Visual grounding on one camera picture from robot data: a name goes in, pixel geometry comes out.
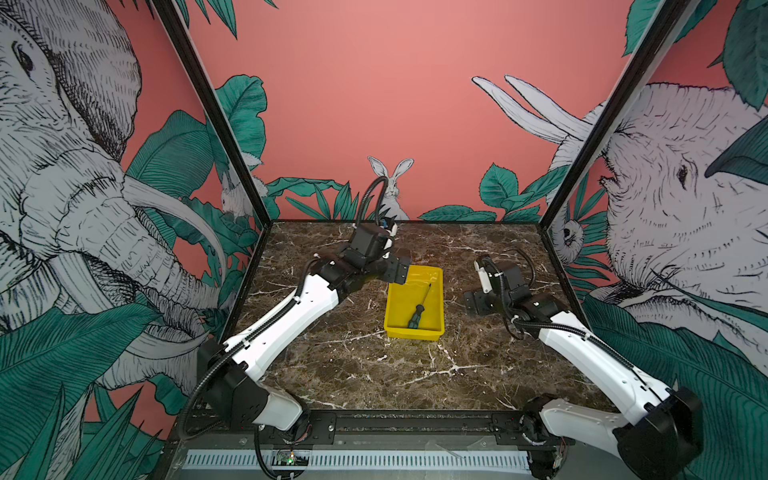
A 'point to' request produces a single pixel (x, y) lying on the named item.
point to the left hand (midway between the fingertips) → (395, 255)
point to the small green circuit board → (286, 458)
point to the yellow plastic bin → (423, 286)
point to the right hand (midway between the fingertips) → (478, 286)
